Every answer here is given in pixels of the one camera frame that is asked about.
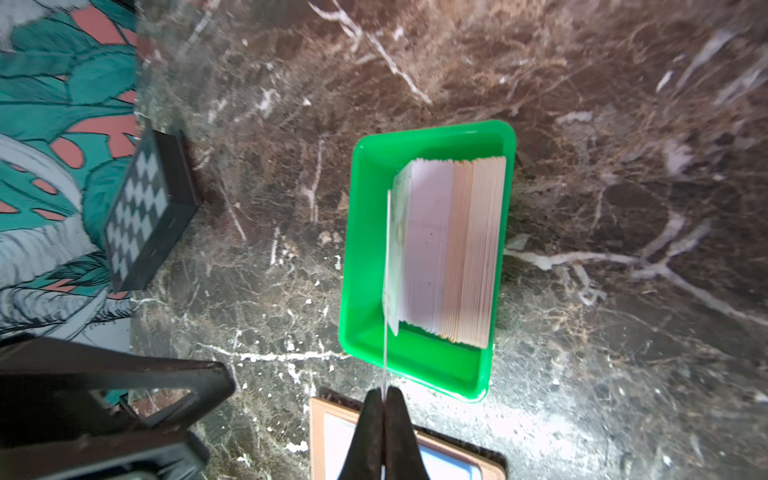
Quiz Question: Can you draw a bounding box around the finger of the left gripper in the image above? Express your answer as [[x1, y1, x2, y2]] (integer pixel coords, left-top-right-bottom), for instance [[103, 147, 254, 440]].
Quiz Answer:
[[1, 430, 210, 479], [1, 335, 236, 447]]

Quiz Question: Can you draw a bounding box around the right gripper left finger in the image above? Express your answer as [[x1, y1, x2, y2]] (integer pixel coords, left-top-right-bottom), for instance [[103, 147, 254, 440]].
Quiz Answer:
[[338, 388, 385, 480]]

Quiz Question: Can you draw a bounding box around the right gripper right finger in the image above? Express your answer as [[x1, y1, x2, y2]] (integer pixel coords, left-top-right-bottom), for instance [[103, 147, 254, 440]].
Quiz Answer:
[[383, 386, 430, 480]]

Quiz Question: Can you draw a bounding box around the tan leather card holder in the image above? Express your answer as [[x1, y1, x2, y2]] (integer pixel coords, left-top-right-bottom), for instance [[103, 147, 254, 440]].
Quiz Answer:
[[309, 397, 507, 480]]

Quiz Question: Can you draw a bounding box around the green plastic card tray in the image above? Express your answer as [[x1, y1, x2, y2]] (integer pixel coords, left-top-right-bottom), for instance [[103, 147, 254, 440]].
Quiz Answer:
[[338, 120, 517, 402]]

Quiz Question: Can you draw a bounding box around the black white checkerboard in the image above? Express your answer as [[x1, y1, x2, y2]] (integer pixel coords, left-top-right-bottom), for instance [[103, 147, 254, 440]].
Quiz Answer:
[[103, 129, 201, 292]]

